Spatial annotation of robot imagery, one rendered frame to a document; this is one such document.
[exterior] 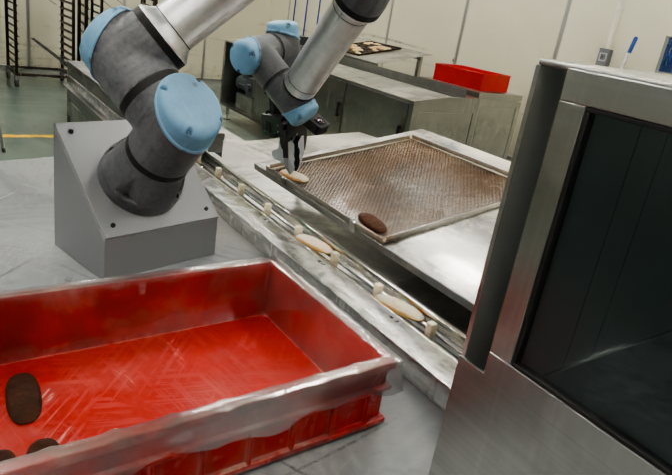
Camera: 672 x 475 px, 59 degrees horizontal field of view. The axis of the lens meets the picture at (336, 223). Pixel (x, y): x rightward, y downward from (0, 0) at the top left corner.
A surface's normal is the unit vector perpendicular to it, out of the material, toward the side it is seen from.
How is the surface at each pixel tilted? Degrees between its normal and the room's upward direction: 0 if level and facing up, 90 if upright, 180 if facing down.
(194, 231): 90
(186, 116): 48
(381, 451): 0
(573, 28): 90
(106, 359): 0
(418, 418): 0
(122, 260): 90
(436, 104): 90
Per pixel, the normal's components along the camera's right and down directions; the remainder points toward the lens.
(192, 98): 0.67, -0.39
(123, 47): 0.04, -0.01
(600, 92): -0.82, 0.07
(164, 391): 0.15, -0.93
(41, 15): 0.55, 0.36
